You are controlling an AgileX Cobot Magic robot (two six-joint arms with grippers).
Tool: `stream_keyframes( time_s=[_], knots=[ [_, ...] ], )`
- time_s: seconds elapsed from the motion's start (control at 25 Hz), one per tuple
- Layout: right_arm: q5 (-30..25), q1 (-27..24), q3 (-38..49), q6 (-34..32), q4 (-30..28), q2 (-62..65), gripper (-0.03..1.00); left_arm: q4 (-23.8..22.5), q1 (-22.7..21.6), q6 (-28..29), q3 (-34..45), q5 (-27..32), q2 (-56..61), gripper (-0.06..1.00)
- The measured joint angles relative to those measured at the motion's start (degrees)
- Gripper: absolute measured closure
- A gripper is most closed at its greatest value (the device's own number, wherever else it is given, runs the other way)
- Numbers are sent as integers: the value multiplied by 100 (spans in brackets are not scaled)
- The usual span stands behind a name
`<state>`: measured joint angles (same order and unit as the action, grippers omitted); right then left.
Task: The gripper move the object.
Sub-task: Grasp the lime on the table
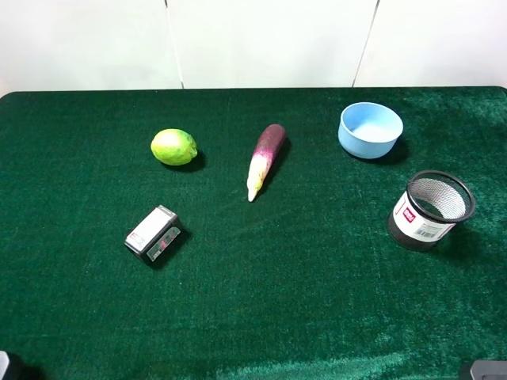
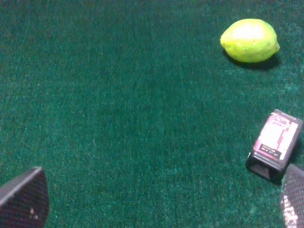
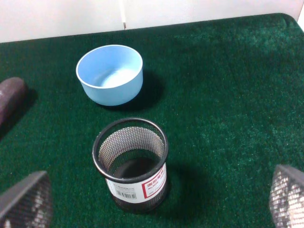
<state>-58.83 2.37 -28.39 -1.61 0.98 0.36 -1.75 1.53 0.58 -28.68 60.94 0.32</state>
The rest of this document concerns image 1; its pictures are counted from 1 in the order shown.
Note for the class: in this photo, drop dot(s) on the green lime fruit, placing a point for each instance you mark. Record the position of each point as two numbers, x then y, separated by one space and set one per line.
174 147

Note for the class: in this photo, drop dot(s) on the purple white eggplant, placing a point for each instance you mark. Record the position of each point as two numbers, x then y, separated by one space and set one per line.
265 152

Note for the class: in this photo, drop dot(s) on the green felt table cloth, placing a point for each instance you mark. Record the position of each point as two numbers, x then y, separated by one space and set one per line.
305 282

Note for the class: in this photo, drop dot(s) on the small grey black box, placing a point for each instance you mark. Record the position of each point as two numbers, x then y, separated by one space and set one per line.
154 234

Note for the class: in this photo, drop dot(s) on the light blue bowl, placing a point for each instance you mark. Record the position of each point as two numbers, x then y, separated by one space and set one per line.
369 130

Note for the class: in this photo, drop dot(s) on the black mesh pen cup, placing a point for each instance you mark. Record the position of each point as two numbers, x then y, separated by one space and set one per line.
433 203

